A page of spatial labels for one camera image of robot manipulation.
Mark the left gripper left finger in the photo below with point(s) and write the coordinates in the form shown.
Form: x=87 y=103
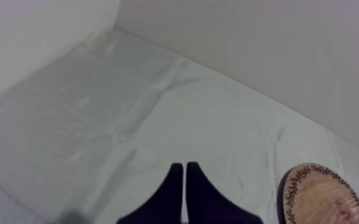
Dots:
x=163 y=203

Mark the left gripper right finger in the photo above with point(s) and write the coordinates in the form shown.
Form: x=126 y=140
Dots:
x=206 y=203

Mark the round wooden board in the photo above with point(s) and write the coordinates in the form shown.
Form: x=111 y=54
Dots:
x=320 y=197

